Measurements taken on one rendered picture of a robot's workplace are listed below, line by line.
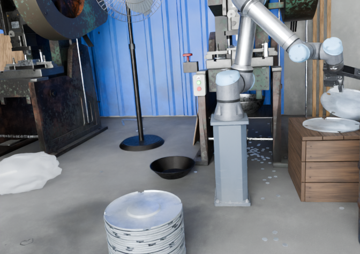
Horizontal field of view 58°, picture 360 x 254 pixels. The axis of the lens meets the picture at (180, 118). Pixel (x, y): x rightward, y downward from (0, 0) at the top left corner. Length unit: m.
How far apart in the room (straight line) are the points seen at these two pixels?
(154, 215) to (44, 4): 1.82
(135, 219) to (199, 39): 2.63
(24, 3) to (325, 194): 2.23
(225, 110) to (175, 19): 2.15
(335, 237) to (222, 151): 0.61
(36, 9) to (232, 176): 1.74
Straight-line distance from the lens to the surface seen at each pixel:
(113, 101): 3.97
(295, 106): 3.63
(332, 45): 1.55
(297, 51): 1.45
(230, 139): 1.62
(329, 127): 1.86
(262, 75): 2.16
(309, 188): 1.80
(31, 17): 2.63
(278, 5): 2.49
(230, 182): 1.71
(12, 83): 2.93
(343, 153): 1.77
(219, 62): 2.26
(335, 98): 1.90
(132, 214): 1.24
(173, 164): 2.26
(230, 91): 1.60
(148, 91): 3.78
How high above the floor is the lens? 0.85
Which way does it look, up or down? 13 degrees down
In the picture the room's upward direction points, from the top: 4 degrees counter-clockwise
